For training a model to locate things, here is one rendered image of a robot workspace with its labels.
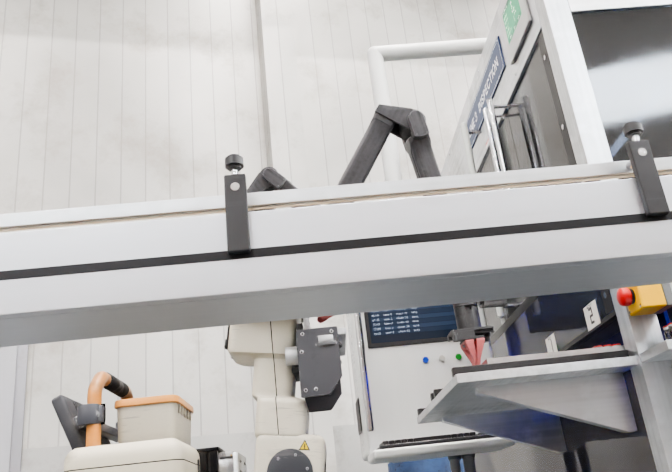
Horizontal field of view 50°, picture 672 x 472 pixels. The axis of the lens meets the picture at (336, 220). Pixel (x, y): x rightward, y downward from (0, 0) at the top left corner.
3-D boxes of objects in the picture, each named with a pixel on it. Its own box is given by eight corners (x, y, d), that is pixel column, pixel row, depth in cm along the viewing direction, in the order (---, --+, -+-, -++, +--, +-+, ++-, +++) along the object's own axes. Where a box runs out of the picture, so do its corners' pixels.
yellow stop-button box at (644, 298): (661, 313, 158) (652, 282, 161) (676, 304, 151) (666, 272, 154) (628, 317, 158) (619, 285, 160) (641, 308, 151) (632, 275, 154)
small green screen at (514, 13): (513, 65, 223) (501, 10, 231) (532, 20, 203) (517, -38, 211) (510, 65, 223) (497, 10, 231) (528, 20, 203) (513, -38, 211)
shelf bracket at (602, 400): (632, 432, 163) (617, 374, 168) (637, 430, 160) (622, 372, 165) (484, 448, 161) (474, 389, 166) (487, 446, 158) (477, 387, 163)
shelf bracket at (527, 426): (563, 452, 209) (554, 406, 214) (567, 451, 206) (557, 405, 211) (448, 464, 207) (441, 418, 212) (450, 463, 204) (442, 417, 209)
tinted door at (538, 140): (547, 279, 215) (508, 110, 237) (598, 224, 175) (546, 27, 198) (545, 279, 215) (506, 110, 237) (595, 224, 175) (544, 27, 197)
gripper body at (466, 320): (495, 332, 167) (489, 302, 170) (452, 337, 166) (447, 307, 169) (489, 339, 173) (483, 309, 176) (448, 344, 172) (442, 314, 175)
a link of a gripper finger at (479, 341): (491, 369, 163) (483, 328, 167) (460, 372, 163) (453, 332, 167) (485, 374, 170) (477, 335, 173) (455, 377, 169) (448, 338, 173)
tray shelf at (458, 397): (571, 408, 222) (569, 401, 223) (673, 361, 157) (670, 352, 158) (417, 424, 219) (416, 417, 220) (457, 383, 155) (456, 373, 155)
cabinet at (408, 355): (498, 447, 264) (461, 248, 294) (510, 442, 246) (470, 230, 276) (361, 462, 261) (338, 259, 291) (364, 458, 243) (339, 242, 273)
